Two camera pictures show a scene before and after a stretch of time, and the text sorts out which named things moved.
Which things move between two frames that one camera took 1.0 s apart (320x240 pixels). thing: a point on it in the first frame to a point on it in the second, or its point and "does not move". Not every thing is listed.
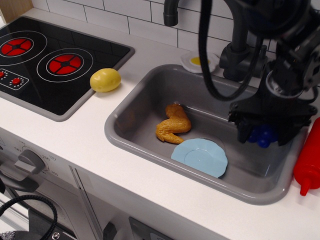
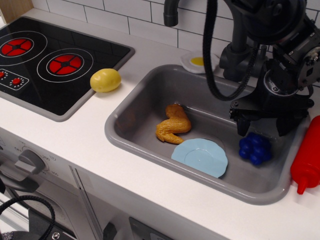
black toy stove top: [45, 68] does not move
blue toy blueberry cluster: [263, 135] to [257, 148]
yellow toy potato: [105, 80] does not move
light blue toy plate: [204, 154] does not move
